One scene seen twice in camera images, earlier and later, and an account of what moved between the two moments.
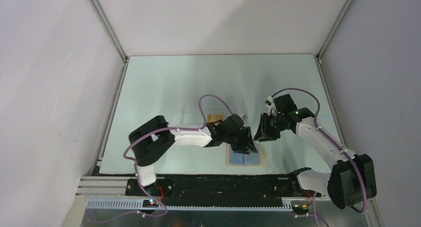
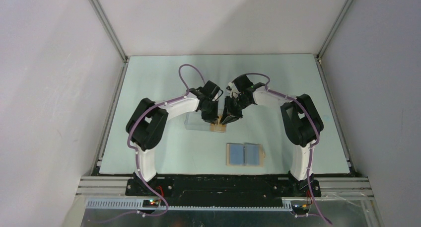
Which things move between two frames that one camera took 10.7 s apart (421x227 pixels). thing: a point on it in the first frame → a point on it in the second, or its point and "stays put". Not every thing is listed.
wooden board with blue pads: x=240 y=159 stays put
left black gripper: x=246 y=145 → x=212 y=118
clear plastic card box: x=193 y=115 stays put
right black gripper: x=264 y=133 → x=229 y=114
